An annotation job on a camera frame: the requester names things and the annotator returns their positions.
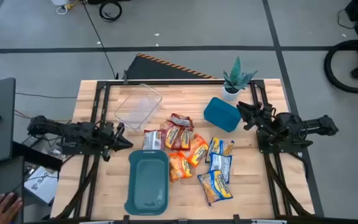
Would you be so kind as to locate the clear plastic container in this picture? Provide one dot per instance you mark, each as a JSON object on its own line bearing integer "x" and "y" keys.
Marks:
{"x": 138, "y": 107}

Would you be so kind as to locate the white cardboard box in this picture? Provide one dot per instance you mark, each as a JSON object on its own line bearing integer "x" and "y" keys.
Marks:
{"x": 42, "y": 185}

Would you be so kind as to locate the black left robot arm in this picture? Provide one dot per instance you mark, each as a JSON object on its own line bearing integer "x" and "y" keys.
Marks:
{"x": 73, "y": 132}

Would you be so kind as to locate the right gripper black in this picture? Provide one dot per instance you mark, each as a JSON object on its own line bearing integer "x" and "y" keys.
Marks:
{"x": 259, "y": 116}

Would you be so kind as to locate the large teal plastic bin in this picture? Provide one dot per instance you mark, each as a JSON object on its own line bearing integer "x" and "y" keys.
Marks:
{"x": 148, "y": 186}

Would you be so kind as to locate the succulent plant in white pot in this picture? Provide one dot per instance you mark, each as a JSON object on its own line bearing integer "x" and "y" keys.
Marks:
{"x": 236, "y": 77}

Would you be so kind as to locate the blue Maruchan noodle packet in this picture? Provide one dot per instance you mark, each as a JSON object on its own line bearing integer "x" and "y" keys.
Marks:
{"x": 215, "y": 187}
{"x": 222, "y": 163}
{"x": 217, "y": 146}

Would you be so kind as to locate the black mat with orange-striped edge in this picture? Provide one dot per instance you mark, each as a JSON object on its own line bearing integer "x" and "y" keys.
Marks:
{"x": 154, "y": 70}

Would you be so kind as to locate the red Maruchan noodle packet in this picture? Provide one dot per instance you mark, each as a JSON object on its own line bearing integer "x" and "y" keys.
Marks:
{"x": 172, "y": 137}
{"x": 185, "y": 140}
{"x": 153, "y": 140}
{"x": 181, "y": 120}

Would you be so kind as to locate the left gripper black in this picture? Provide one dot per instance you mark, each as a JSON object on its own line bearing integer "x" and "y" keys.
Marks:
{"x": 109, "y": 137}

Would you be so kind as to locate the orange Maruchan noodle packet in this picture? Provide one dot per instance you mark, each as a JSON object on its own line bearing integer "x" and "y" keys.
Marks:
{"x": 180, "y": 166}
{"x": 198, "y": 151}

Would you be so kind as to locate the person's hand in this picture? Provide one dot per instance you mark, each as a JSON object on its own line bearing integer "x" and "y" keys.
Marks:
{"x": 2, "y": 210}

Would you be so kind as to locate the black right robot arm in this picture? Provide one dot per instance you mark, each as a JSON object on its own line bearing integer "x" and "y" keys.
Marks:
{"x": 291, "y": 127}

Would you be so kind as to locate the orange vacuum cleaner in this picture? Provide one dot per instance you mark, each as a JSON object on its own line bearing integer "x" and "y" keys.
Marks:
{"x": 329, "y": 73}

